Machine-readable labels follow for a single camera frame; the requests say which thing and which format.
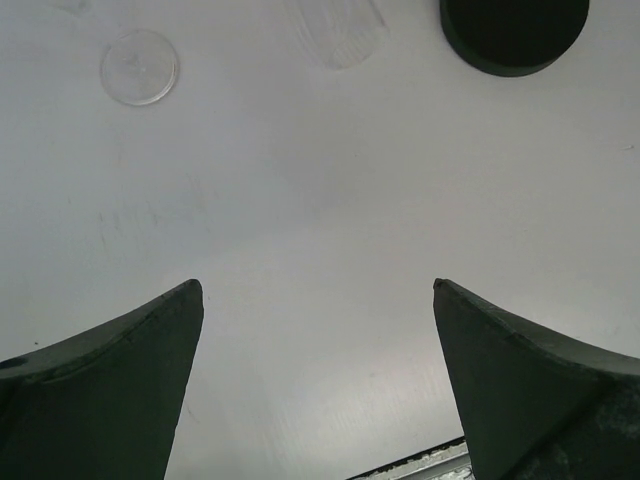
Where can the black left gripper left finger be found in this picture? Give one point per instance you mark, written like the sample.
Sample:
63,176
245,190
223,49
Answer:
105,403

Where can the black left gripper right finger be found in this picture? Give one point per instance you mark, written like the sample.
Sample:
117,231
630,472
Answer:
534,403

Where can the clear upside-down glass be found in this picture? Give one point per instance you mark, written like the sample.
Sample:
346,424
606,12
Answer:
338,35

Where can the clear champagne flute back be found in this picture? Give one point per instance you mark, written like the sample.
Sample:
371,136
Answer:
139,68

